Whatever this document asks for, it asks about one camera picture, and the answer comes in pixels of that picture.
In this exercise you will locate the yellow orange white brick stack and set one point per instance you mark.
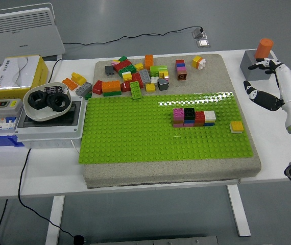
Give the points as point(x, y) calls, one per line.
point(198, 62)

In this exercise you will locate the black toy brick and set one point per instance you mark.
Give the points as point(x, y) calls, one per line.
point(189, 113)

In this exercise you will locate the blue yellow toy brick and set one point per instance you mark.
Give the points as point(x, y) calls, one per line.
point(208, 124)

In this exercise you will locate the pink toy brick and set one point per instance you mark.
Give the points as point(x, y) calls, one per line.
point(188, 125)

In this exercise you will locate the red blue pink brown brick tower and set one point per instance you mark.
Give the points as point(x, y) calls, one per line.
point(181, 70)

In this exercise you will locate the magenta toy brick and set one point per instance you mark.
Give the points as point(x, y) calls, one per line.
point(178, 113)

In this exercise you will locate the yellow pink white brick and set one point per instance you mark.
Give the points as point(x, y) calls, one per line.
point(164, 75)

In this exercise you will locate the dark grey slope brick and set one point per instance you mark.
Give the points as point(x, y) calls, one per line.
point(163, 84)

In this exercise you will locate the lime green toy brick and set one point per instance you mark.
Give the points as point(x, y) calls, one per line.
point(158, 69)

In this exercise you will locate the tall orange toy brick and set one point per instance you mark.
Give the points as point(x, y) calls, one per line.
point(149, 61)

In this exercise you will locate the light grey toy brick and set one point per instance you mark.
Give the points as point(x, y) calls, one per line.
point(83, 89)
point(144, 75)

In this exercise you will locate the lime green flat brick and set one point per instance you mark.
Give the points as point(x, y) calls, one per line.
point(135, 89)

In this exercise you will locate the green studded baseplate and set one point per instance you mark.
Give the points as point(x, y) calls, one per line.
point(135, 132)

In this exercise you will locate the long dark green brick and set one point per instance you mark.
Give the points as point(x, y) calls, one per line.
point(128, 70)

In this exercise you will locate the yellow white toy brick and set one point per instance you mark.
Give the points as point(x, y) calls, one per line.
point(127, 76)

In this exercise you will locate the long red toy brick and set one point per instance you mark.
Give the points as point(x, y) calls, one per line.
point(122, 65)

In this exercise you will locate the dark green toy brick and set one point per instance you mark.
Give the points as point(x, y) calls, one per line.
point(123, 58)

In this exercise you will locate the pink yellow small brick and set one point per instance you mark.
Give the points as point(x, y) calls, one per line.
point(116, 62)

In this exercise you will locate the flat dark green brick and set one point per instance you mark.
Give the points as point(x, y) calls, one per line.
point(111, 94)

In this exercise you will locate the long orange toy brick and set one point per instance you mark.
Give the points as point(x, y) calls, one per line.
point(111, 86)

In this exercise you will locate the dark grey toy brick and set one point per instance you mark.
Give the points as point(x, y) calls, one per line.
point(109, 70)

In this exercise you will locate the red slope brick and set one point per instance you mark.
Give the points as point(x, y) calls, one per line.
point(97, 87)

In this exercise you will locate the small dark green brick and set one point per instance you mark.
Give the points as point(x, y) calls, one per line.
point(88, 96)

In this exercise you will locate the yellow stepped toy brick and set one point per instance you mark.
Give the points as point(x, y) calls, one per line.
point(79, 78)

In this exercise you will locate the flat orange toy brick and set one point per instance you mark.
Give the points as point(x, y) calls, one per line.
point(69, 83)

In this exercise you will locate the grey cube block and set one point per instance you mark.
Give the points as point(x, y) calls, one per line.
point(256, 76)

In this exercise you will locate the orange cylinder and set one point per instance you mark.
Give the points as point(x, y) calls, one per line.
point(263, 49)

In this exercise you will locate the silver floor socket plate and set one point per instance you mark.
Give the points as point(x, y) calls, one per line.
point(203, 43)

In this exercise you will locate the silver floor socket with plug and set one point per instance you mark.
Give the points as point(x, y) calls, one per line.
point(199, 33)

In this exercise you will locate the white table leg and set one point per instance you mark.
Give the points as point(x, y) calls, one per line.
point(54, 219)
point(238, 211)

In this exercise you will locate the grey-brown foam mat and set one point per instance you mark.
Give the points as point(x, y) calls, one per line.
point(160, 173)

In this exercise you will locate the small black terminal block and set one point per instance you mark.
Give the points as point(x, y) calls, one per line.
point(52, 89)

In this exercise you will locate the large black hex nut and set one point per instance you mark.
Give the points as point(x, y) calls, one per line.
point(32, 102)
point(51, 102)

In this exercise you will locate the white plastic bowl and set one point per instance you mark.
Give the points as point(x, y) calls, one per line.
point(40, 116)

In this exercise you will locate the yellow white tissue box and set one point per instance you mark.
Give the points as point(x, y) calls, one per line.
point(15, 69)

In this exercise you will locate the white panel heater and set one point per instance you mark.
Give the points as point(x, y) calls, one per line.
point(20, 30)

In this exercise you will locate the white blue circuit breaker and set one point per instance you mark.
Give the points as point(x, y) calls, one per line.
point(3, 126)

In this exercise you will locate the grey electrical enclosure box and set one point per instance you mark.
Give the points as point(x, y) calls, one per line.
point(48, 132)

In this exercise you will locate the grey push-button switch box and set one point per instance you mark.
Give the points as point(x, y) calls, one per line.
point(5, 112)

